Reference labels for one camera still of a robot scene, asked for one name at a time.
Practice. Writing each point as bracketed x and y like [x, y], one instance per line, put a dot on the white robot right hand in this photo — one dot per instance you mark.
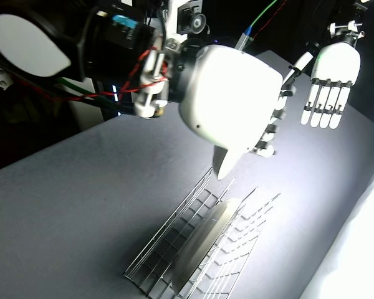
[230, 93]

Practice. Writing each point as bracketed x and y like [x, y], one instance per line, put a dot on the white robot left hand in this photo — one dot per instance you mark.
[336, 65]

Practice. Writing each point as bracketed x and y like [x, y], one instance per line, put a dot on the white robot column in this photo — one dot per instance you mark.
[87, 115]

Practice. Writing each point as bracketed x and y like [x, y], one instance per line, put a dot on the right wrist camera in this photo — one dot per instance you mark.
[193, 20]

